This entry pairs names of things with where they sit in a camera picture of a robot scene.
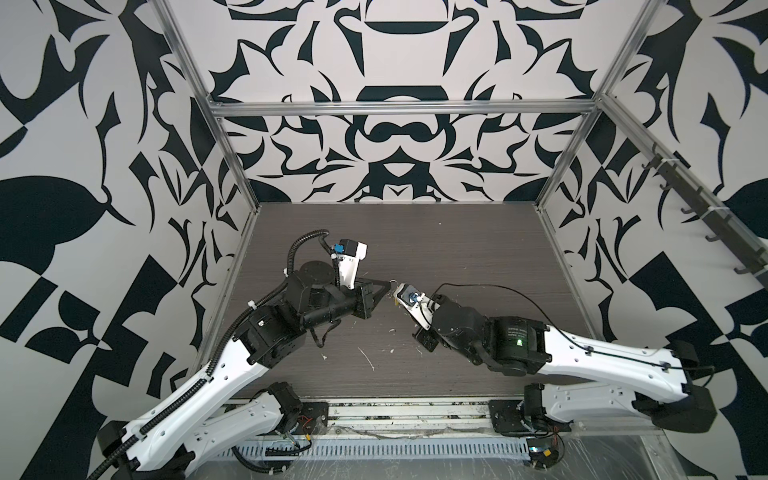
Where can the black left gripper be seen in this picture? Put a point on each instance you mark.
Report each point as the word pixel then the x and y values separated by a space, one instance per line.
pixel 364 296

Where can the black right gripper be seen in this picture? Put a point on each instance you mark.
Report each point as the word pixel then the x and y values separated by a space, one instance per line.
pixel 422 336

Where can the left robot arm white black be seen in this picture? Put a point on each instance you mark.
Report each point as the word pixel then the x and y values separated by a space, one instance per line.
pixel 321 286

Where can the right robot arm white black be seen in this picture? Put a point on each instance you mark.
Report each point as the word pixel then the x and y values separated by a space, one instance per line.
pixel 613 379

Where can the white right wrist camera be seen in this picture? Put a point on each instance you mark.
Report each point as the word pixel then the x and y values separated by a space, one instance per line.
pixel 417 304

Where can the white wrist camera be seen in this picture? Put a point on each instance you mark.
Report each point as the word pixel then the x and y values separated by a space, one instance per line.
pixel 417 304
pixel 348 254

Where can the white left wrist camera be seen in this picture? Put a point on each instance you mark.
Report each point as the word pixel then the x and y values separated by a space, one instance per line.
pixel 348 254

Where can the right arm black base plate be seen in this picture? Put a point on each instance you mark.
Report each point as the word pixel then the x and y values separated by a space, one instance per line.
pixel 514 417

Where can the white slotted cable duct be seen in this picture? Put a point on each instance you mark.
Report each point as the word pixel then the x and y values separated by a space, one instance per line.
pixel 515 449

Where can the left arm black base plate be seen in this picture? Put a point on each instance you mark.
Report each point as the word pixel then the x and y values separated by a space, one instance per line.
pixel 313 417

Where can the aluminium frame crossbar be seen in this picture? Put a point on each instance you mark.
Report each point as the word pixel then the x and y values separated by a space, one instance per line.
pixel 400 107

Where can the black wall hook rail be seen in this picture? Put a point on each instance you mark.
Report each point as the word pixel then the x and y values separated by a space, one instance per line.
pixel 703 205

